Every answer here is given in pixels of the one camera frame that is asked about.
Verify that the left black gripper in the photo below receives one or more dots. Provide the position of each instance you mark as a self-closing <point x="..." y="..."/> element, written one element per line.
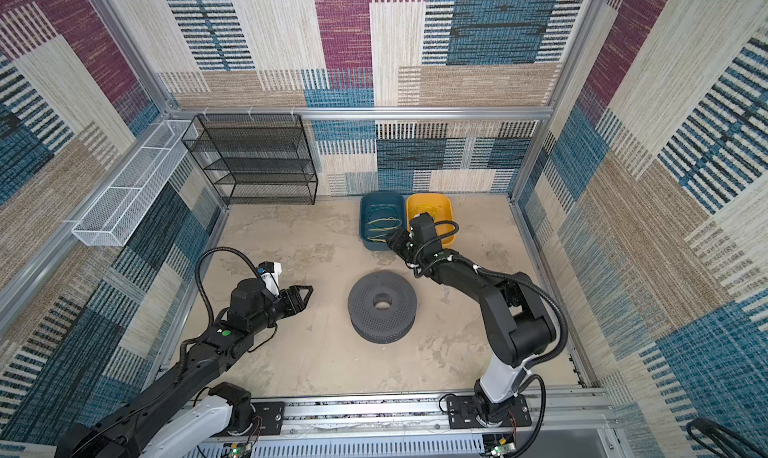
<point x="290" y="295"/>

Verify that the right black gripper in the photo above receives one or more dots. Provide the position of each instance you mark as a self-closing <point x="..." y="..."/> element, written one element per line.
<point x="396" y="241"/>

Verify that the teal plastic bin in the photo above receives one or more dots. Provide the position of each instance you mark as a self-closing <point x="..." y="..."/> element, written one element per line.
<point x="381" y="212"/>

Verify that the yellow plastic bin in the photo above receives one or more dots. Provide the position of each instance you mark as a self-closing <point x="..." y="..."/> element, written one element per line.
<point x="438" y="206"/>

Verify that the dark grey spool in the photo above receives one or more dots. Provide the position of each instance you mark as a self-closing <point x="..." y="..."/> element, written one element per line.
<point x="382" y="307"/>

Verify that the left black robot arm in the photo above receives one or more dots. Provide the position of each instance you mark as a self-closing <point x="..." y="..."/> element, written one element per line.
<point x="185" y="406"/>

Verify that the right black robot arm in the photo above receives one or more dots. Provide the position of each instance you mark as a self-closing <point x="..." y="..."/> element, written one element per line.
<point x="554" y="314"/>

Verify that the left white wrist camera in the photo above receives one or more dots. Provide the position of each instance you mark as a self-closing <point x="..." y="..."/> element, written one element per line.
<point x="269" y="272"/>

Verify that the black wire shelf rack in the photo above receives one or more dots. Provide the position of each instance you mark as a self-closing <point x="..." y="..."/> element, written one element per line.
<point x="254" y="159"/>

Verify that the white mesh wall basket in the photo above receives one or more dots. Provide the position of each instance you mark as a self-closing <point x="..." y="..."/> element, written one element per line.
<point x="117" y="212"/>

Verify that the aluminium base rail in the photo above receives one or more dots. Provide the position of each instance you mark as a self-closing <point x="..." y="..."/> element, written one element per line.
<point x="566" y="422"/>

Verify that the black cable loop corner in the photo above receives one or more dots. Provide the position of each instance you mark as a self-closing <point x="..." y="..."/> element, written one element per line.
<point x="721" y="441"/>

